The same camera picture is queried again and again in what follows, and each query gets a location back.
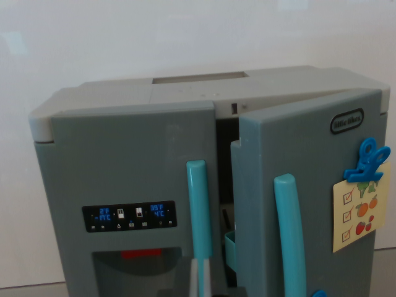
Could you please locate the cream shopping list card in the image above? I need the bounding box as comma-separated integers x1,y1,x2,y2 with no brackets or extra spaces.
332,162,392,254

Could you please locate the teal freezer door handle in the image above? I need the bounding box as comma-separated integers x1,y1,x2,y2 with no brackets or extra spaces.
186,160,213,297

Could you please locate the grey toy fridge body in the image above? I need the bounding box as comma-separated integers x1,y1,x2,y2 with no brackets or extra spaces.
28,64,391,279

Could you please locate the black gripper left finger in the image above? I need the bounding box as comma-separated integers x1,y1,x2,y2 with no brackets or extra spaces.
179,257,200,297

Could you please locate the teal door shelf bin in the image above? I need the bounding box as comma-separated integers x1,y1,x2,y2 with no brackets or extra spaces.
224,230,238,273

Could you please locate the black temperature display panel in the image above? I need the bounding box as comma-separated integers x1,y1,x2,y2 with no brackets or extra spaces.
82,200,178,233

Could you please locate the teal fridge door handle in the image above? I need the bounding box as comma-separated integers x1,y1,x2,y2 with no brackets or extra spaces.
273,173,307,297

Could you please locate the large blue clip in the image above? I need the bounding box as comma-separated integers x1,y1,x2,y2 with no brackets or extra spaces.
343,137,392,183

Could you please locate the red dispenser lever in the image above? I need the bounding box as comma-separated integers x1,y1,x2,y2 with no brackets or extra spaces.
121,248,162,260

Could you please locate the grey freezer door with display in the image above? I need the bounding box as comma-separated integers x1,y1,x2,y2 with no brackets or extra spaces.
34,100,236,297

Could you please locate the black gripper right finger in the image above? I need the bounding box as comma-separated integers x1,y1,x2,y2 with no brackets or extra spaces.
202,257,225,297

